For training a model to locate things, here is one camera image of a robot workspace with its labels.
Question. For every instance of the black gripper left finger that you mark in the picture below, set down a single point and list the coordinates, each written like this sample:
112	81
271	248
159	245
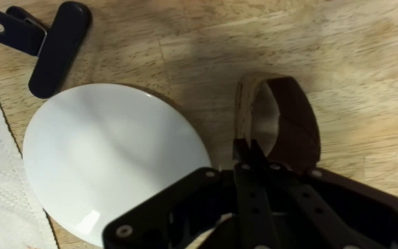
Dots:
233	208

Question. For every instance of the white round plate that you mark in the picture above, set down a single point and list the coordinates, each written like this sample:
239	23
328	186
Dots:
94	153

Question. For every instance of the white paper towel sheet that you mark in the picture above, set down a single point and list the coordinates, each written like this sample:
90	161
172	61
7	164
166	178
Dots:
23	220

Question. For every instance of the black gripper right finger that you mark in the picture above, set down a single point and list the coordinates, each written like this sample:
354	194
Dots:
324	209

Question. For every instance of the black clip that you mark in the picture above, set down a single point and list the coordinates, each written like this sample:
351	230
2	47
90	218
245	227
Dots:
56	47

